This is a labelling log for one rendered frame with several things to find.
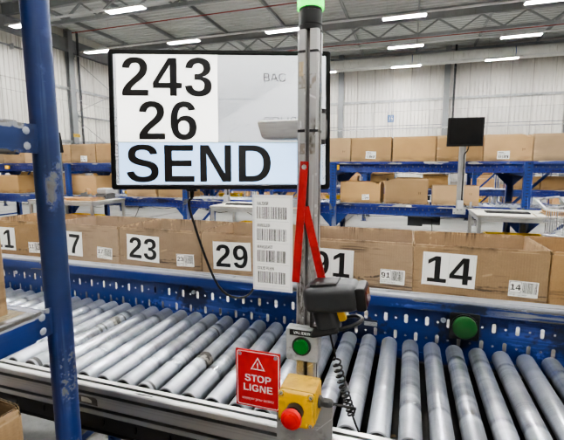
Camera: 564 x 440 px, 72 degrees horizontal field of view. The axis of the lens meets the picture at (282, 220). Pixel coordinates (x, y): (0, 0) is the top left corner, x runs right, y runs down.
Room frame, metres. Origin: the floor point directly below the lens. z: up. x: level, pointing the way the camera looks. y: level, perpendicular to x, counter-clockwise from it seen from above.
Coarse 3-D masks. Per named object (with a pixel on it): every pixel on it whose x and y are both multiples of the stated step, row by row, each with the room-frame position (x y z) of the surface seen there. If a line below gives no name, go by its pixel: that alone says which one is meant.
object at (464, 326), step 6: (462, 318) 1.14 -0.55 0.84; (468, 318) 1.14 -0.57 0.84; (456, 324) 1.14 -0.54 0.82; (462, 324) 1.14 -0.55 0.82; (468, 324) 1.13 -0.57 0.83; (474, 324) 1.13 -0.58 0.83; (456, 330) 1.14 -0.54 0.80; (462, 330) 1.14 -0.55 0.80; (468, 330) 1.13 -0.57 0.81; (474, 330) 1.13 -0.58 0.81; (462, 336) 1.14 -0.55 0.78; (468, 336) 1.13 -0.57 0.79
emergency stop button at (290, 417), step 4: (284, 412) 0.66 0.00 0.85; (288, 412) 0.65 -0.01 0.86; (292, 412) 0.65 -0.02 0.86; (296, 412) 0.65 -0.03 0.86; (284, 416) 0.66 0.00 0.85; (288, 416) 0.65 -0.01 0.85; (292, 416) 0.65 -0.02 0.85; (296, 416) 0.65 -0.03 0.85; (300, 416) 0.65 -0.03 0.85; (284, 420) 0.65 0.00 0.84; (288, 420) 0.65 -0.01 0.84; (292, 420) 0.65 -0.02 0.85; (296, 420) 0.65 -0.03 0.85; (300, 420) 0.65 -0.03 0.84; (284, 424) 0.66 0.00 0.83; (288, 424) 0.65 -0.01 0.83; (292, 424) 0.65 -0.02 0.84; (296, 424) 0.65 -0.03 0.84; (300, 424) 0.65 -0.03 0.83; (288, 428) 0.65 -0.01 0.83; (292, 428) 0.65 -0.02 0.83; (296, 428) 0.65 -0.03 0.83
